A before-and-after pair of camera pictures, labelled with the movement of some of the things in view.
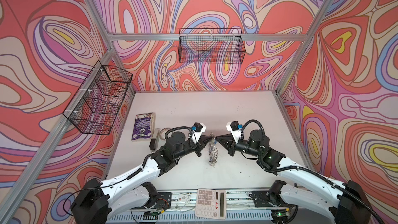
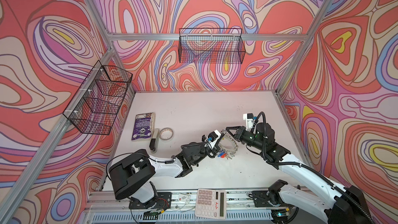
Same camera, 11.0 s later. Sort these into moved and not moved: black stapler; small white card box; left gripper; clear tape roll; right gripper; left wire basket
Moved: right gripper; left gripper
Not moved: black stapler; small white card box; left wire basket; clear tape roll
